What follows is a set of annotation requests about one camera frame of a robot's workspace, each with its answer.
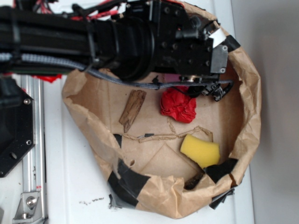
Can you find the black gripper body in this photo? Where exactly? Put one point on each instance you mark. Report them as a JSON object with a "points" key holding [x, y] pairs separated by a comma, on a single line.
{"points": [[185, 45]]}

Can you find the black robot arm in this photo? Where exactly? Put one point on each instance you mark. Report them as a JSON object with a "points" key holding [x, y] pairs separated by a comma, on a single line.
{"points": [[149, 36]]}

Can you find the red crumpled paper ball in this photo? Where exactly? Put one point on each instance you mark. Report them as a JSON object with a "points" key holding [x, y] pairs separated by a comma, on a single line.
{"points": [[174, 103]]}

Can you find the brown wood piece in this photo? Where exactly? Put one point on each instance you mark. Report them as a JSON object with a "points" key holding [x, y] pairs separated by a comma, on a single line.
{"points": [[132, 108]]}

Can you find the brown paper bag bin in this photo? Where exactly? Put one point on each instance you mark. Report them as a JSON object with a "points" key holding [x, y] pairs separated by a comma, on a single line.
{"points": [[144, 168]]}

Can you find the yellow sponge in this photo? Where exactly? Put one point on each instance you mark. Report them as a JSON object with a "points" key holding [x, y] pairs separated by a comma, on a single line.
{"points": [[204, 153]]}

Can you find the dark bark piece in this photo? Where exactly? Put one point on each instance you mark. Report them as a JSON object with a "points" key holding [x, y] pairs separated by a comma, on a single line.
{"points": [[193, 182]]}

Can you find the white tray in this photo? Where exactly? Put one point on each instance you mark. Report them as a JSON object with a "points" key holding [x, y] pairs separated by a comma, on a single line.
{"points": [[78, 193]]}

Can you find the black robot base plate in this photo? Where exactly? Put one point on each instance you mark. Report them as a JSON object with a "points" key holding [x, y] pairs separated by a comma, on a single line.
{"points": [[16, 125]]}

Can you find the aluminium extrusion rail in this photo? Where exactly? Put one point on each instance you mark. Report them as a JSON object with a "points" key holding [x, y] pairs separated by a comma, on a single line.
{"points": [[34, 162]]}

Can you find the metal corner bracket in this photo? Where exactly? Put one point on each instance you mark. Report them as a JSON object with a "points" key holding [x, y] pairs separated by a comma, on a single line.
{"points": [[29, 209]]}

